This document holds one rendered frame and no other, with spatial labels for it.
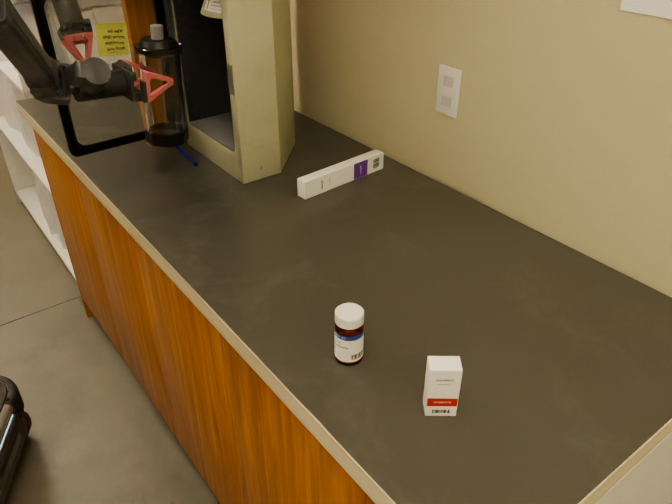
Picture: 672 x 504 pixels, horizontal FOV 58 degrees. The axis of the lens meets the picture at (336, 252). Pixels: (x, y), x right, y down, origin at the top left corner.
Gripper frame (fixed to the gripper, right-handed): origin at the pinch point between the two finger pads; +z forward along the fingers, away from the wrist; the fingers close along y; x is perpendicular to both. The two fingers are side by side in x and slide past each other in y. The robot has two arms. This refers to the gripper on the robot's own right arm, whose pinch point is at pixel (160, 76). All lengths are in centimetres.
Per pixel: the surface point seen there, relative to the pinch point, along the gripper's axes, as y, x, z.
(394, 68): -22, 0, 54
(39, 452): 28, 123, -42
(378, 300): -70, 26, 7
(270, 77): -14.5, -0.5, 20.8
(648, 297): -101, 23, 46
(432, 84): -36, 0, 54
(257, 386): -63, 41, -15
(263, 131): -14.4, 12.4, 18.7
